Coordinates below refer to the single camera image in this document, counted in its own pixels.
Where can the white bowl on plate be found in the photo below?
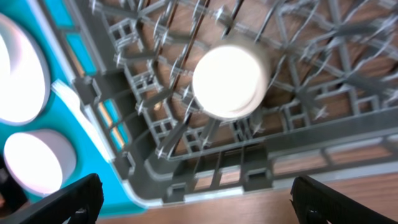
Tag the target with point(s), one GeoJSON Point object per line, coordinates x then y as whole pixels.
{"type": "Point", "coordinates": [40, 161]}

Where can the white plastic fork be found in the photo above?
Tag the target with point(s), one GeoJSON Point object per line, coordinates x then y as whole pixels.
{"type": "Point", "coordinates": [73, 103]}

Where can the teal plastic tray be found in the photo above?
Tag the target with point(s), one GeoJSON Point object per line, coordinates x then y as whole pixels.
{"type": "Point", "coordinates": [57, 116]}

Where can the wooden chopstick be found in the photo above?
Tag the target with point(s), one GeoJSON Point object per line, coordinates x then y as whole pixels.
{"type": "Point", "coordinates": [82, 85]}

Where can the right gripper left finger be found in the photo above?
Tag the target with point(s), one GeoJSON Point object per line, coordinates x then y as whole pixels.
{"type": "Point", "coordinates": [79, 202]}

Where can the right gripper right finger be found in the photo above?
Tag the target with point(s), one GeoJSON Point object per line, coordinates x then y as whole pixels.
{"type": "Point", "coordinates": [314, 202]}

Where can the pink bowl with food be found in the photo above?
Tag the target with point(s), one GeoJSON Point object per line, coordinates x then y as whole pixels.
{"type": "Point", "coordinates": [25, 75]}

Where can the white plastic cup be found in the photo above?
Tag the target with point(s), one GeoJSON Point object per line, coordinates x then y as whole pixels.
{"type": "Point", "coordinates": [230, 81]}

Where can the grey plastic dish rack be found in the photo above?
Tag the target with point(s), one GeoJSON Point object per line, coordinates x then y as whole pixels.
{"type": "Point", "coordinates": [330, 109]}

